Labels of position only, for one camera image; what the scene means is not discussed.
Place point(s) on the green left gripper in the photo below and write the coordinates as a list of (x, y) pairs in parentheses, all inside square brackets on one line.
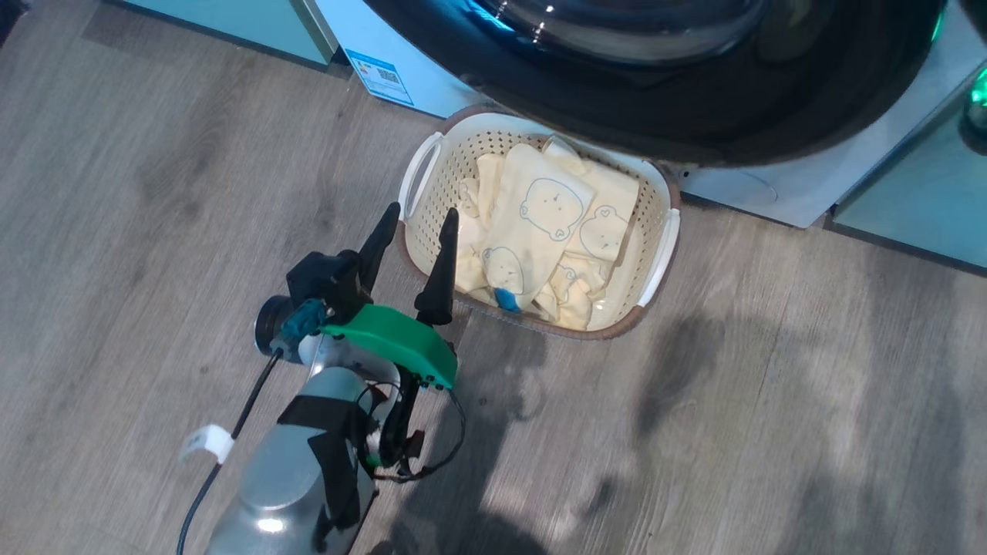
[(393, 339)]

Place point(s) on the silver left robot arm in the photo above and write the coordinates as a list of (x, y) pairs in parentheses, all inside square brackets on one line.
[(285, 470)]

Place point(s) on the cream perforated laundry basket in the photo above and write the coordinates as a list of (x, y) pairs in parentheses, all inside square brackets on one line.
[(439, 239)]

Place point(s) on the white washing machine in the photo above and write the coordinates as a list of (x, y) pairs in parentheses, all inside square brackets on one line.
[(794, 189)]

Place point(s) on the blue energy label sticker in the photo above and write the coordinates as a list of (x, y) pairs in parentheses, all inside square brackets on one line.
[(379, 77)]

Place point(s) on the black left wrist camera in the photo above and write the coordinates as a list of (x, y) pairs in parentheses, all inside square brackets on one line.
[(320, 277)]

